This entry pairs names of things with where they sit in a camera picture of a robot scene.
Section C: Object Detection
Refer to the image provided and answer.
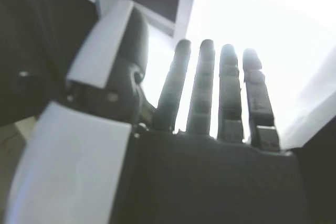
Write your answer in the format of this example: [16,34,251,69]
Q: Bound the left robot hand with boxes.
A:
[4,0,311,224]

